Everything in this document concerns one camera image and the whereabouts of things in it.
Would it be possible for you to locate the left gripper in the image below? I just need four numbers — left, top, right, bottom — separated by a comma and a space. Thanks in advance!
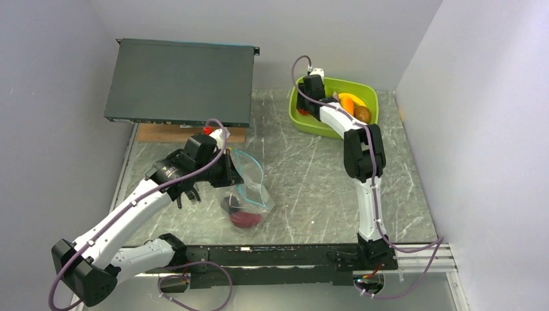
194, 148, 244, 188

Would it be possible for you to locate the dark plum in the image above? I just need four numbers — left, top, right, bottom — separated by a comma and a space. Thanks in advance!
221, 196, 241, 215

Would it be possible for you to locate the clear zip top bag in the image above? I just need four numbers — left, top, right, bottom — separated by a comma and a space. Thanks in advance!
218, 150, 275, 229

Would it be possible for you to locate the purple sweet potato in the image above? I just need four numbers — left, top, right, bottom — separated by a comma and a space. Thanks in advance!
229, 211, 263, 229

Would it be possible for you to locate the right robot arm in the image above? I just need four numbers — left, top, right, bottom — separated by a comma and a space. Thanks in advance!
297, 75, 389, 269

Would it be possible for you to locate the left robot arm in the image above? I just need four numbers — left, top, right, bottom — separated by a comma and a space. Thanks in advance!
48, 128, 243, 310

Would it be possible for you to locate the wooden block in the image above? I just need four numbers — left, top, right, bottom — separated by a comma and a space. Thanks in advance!
135, 124, 247, 143

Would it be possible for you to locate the dark grey rack box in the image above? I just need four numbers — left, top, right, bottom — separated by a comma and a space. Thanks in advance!
104, 38, 260, 128

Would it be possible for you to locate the orange yellow mango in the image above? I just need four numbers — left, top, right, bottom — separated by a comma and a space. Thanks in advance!
339, 96, 354, 117

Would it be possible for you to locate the brown kiwi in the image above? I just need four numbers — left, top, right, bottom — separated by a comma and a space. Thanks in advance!
353, 105, 372, 124

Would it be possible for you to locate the yellow banana behind mango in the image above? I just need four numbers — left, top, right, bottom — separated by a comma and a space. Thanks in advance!
338, 93, 367, 107

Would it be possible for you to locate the green plastic bin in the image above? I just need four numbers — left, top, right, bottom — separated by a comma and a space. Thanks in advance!
288, 76, 380, 142

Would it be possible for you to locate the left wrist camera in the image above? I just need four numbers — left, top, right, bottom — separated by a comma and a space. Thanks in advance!
203, 126, 230, 150

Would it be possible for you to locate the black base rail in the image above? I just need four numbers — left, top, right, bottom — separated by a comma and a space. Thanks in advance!
156, 243, 398, 289

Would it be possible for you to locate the aluminium frame rail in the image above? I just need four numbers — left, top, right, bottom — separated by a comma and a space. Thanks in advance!
68, 244, 459, 311

